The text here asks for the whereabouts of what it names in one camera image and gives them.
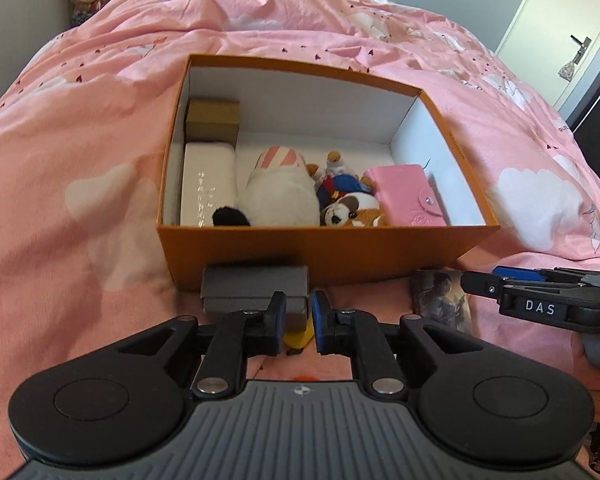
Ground yellow tape measure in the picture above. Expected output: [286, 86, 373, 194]
[283, 320, 314, 354]

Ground dark illustrated card deck box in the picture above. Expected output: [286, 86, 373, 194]
[410, 270, 474, 335]

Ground white bedroom door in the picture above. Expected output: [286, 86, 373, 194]
[496, 0, 600, 108]

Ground dark grey gift box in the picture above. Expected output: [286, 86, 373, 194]
[200, 266, 310, 332]

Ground long white silver box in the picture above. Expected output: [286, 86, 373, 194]
[180, 142, 237, 226]

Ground black door handle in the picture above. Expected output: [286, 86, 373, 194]
[570, 35, 592, 65]

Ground person right hand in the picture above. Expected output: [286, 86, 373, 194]
[571, 333, 600, 422]

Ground orange crochet carrot ball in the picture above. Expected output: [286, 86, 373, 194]
[292, 375, 321, 382]

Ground penguin and dog plush keychain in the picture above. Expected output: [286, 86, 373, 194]
[306, 151, 388, 228]

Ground white pink striped plush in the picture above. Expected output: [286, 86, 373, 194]
[212, 145, 321, 228]

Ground orange cardboard storage box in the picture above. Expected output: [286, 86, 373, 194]
[157, 55, 498, 290]

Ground pink quilted wallet pouch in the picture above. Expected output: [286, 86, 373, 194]
[364, 165, 446, 226]

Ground pink patterned bed duvet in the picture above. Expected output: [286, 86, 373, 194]
[0, 0, 600, 479]

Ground small gold cardboard box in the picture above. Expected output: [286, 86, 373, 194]
[185, 99, 240, 146]

